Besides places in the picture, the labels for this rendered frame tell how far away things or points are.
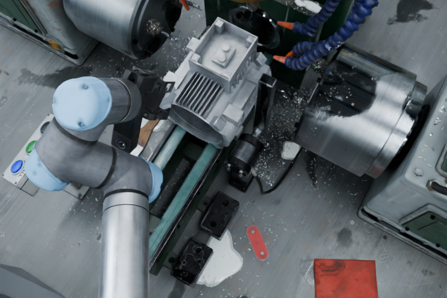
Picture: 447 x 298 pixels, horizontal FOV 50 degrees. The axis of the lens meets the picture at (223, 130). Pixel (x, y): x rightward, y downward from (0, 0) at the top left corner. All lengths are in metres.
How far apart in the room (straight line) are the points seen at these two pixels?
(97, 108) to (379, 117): 0.54
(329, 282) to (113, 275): 0.64
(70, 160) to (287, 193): 0.66
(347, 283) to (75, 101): 0.81
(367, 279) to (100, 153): 0.74
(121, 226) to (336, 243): 0.65
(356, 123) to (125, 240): 0.50
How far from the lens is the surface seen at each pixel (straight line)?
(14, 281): 1.21
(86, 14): 1.16
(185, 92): 1.01
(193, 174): 1.14
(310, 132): 1.00
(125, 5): 1.10
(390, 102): 0.98
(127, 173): 0.81
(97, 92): 0.70
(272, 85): 0.86
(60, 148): 0.75
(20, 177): 1.06
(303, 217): 1.25
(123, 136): 0.91
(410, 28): 1.54
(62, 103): 0.72
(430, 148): 0.98
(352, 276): 1.24
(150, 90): 0.88
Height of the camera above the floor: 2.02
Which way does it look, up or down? 69 degrees down
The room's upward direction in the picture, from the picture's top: 3 degrees counter-clockwise
